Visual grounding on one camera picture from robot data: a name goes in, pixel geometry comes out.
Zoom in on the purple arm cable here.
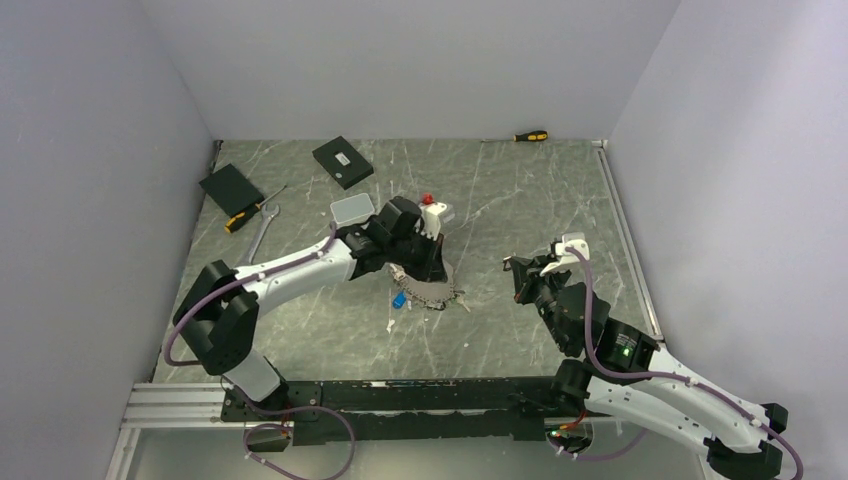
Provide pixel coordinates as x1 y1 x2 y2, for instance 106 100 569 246
162 221 339 368
564 246 804 480

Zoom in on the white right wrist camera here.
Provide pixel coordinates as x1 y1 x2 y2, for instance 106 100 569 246
540 232 590 276

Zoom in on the clear plastic container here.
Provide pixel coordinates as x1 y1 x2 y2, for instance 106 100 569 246
330 193 375 228

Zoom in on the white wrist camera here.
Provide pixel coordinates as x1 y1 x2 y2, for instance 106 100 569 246
540 232 590 276
419 193 455 240

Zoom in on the aluminium frame rail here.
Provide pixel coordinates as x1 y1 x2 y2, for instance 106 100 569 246
105 139 723 480

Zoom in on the yellow black screwdriver left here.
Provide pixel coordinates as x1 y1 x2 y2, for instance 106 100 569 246
225 184 287 234

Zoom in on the plain black box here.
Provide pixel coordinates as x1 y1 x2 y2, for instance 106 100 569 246
199 164 265 217

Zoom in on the large silver wrench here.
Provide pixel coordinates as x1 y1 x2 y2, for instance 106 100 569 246
236 204 280 267

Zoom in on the yellow black screwdriver far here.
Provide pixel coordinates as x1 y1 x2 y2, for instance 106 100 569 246
482 130 549 143

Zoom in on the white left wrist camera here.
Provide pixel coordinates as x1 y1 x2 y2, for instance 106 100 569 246
419 193 455 240

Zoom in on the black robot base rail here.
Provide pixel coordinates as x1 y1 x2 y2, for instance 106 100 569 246
221 376 581 446

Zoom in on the yellow black screwdriver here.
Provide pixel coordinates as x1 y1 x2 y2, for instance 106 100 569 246
482 130 549 143
225 184 287 234

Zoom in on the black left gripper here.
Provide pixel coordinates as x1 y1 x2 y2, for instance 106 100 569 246
388 227 448 284

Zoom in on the black box with label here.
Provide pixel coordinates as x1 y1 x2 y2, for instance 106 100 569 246
312 136 374 190

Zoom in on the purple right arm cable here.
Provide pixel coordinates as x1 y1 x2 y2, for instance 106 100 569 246
564 246 804 480

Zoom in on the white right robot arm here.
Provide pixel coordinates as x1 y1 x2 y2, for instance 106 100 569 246
504 254 804 479

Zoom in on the blue key tag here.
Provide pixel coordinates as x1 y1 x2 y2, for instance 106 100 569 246
391 292 407 310

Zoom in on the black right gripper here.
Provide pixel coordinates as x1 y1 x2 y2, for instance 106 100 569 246
509 253 573 352

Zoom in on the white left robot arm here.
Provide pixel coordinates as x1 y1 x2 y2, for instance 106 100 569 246
163 196 454 420

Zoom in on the round metal keyring plate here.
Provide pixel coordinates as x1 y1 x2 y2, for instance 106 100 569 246
388 261 464 310

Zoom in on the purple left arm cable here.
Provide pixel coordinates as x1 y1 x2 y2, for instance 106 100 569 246
162 221 339 368

